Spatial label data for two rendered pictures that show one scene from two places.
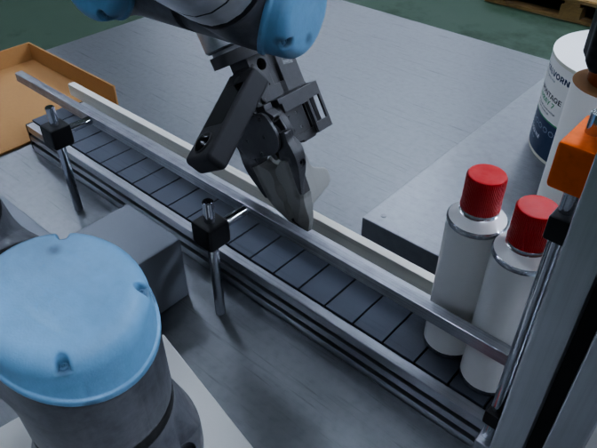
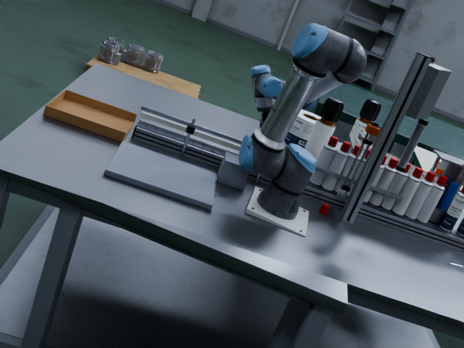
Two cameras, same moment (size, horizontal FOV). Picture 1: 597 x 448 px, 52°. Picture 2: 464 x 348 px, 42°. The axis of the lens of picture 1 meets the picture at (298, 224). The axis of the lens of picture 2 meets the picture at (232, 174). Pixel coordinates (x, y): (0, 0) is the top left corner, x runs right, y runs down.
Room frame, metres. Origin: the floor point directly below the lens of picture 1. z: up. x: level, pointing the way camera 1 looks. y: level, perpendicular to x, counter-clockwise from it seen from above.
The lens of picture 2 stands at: (-0.87, 1.77, 1.62)
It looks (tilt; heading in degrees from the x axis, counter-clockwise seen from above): 20 degrees down; 312
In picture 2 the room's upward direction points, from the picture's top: 21 degrees clockwise
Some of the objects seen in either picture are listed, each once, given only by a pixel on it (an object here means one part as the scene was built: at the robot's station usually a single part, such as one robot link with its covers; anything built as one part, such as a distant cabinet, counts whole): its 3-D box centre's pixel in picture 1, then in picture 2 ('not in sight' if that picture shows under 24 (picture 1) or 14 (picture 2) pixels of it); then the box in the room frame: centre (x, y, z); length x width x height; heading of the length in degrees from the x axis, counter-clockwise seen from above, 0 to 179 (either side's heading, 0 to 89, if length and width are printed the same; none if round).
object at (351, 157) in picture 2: not in sight; (348, 169); (0.34, -0.23, 0.98); 0.05 x 0.05 x 0.20
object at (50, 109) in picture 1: (78, 155); (187, 137); (0.71, 0.30, 0.91); 0.07 x 0.03 x 0.17; 138
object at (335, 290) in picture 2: not in sight; (226, 196); (0.44, 0.28, 0.81); 0.90 x 0.90 x 0.04; 39
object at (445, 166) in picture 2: not in sight; (438, 187); (0.13, -0.59, 1.01); 0.14 x 0.13 x 0.26; 48
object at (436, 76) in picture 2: not in sight; (420, 89); (0.21, -0.24, 1.38); 0.17 x 0.10 x 0.19; 103
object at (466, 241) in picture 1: (465, 266); (324, 160); (0.41, -0.15, 0.98); 0.05 x 0.05 x 0.20
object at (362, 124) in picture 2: not in sight; (362, 127); (0.68, -0.74, 1.04); 0.09 x 0.09 x 0.29
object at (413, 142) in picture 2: not in sight; (411, 145); (0.16, -0.27, 1.18); 0.04 x 0.04 x 0.21
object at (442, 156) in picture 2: not in sight; (452, 159); (0.14, -0.60, 1.14); 0.14 x 0.11 x 0.01; 48
